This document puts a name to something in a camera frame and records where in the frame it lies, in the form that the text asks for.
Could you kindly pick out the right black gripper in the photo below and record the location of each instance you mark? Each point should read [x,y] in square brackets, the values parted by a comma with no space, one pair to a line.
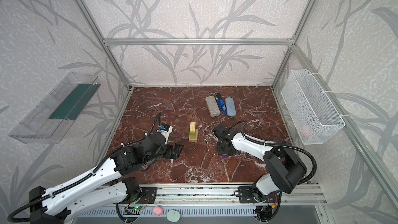
[226,149]

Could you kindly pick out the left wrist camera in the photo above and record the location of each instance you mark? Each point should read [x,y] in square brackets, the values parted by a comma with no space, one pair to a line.
[165,130]

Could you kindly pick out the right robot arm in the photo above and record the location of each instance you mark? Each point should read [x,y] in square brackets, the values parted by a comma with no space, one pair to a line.
[285,169]

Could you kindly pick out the pale green putty blob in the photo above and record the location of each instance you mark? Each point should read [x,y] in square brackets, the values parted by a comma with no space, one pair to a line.
[173,216]

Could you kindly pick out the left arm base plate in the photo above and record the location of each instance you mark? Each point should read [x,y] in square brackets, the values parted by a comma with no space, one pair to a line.
[146,196]

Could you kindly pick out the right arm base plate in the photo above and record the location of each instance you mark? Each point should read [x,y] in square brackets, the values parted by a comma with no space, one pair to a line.
[247,194]

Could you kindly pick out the pink object in basket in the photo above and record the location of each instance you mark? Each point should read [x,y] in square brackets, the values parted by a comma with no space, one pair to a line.
[308,132]

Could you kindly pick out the white wire basket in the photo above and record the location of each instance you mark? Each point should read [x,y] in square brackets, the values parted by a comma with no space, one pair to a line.
[309,104]

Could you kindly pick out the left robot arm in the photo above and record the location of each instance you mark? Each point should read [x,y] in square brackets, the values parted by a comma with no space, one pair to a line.
[103,184]

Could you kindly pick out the clear plastic wall tray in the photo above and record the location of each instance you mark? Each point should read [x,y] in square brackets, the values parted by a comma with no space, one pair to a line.
[51,119]

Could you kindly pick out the ribbed wood block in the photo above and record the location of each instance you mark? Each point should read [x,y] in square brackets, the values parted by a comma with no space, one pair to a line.
[192,126]

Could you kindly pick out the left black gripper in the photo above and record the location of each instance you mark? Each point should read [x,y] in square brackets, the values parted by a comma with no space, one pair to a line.
[173,151]

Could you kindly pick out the light blue glasses case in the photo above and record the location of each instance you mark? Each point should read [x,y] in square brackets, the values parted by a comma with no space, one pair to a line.
[230,105]

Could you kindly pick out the pink putty blob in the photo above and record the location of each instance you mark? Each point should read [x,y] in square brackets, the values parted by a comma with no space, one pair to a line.
[157,210]

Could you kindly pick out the grey glasses case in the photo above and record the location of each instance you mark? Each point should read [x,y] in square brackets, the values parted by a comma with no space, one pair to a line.
[212,105]

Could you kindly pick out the aluminium mounting rail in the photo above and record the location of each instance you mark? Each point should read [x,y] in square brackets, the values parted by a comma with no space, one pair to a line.
[223,194]

